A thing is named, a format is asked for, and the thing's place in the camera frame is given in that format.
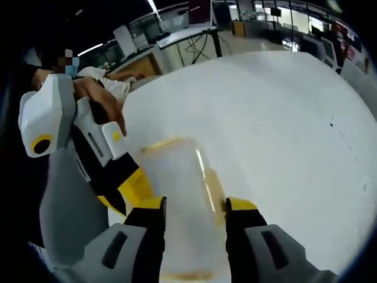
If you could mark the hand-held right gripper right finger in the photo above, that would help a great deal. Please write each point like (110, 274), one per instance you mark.
(253, 238)

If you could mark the wooden cabinet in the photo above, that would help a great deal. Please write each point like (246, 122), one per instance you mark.
(141, 66)

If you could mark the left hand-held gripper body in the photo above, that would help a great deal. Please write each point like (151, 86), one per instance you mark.
(44, 118)

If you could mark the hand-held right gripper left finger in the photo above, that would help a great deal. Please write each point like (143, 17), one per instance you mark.
(138, 236)

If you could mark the person's left hand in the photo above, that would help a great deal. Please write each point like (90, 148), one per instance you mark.
(103, 100)

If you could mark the white desk with black legs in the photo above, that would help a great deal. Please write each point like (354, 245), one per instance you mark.
(188, 36)

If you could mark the white upright panel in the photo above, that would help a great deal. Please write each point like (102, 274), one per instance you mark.
(125, 39)

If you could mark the clear plastic box with buckle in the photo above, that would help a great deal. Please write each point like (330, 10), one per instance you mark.
(182, 188)

